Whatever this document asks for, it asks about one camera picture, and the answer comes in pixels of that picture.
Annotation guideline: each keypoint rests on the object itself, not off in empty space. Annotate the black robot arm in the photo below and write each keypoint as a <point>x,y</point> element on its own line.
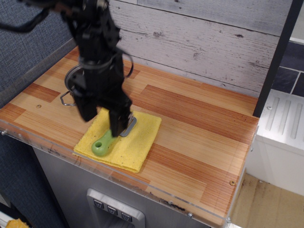
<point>96,35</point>

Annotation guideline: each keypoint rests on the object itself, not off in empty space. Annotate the white ribbed cabinet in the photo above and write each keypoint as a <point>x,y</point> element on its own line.
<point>277,152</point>

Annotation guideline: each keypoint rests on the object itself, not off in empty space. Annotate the yellow cloth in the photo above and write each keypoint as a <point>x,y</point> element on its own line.
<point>128,152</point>

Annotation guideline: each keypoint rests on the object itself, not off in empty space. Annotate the silver metal pot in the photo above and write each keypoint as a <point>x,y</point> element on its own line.
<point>69,84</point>

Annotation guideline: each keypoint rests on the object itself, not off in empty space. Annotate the silver dispenser panel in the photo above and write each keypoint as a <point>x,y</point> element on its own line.
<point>108,212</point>

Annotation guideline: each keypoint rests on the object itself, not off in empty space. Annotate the yellow object bottom left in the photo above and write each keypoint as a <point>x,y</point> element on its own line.
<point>16,223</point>

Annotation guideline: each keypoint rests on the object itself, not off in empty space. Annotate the green handled grey spatula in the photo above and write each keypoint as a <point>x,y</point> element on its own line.
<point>101,146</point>

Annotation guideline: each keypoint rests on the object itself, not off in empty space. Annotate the black right upright post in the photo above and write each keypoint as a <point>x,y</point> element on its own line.
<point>278,55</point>

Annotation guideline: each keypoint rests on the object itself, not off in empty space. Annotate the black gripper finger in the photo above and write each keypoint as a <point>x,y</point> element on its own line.
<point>87,107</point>
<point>118,121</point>

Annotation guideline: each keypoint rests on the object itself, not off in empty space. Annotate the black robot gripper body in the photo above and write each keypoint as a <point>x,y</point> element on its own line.
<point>105,84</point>

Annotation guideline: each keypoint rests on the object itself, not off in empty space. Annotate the clear acrylic edge guard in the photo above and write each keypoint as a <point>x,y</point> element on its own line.
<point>192,167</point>

